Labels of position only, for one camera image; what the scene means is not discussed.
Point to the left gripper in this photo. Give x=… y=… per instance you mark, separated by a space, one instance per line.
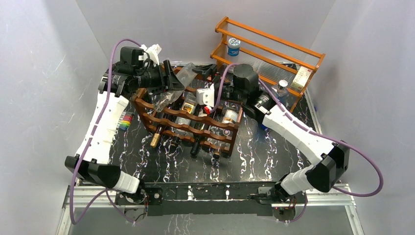
x=169 y=82

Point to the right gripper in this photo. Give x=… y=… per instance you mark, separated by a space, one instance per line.
x=206 y=70

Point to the dark wine bottle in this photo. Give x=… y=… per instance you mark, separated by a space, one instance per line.
x=196 y=146

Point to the blue square glass bottle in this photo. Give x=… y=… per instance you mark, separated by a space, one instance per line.
x=281 y=92

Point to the clear glass bottle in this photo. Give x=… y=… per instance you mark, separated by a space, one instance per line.
x=185 y=76

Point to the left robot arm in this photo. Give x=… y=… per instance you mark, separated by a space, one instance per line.
x=138 y=67

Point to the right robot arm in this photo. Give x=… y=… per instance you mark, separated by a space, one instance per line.
x=328 y=159

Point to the clear square liquor bottle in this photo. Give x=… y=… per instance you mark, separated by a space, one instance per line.
x=189 y=105

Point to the brown wooden wine rack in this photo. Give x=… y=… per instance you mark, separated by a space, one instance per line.
x=206 y=131

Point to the white label bottle in rack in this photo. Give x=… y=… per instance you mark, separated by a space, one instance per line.
x=228 y=115

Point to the gold capped wine bottle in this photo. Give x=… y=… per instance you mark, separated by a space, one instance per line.
x=156 y=136

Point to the blue lidded jar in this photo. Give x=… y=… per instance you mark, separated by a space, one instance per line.
x=233 y=46

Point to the pack of coloured markers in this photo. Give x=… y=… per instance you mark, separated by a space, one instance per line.
x=125 y=121

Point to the orange wooden shelf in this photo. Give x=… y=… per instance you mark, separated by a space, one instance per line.
x=272 y=57

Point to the small white box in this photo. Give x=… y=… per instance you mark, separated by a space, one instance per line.
x=301 y=78

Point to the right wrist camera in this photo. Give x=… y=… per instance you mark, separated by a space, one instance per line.
x=205 y=98

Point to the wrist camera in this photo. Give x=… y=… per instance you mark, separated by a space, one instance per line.
x=205 y=98
x=151 y=53

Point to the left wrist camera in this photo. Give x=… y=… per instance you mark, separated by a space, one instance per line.
x=151 y=53

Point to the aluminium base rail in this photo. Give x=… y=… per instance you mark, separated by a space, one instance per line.
x=215 y=198

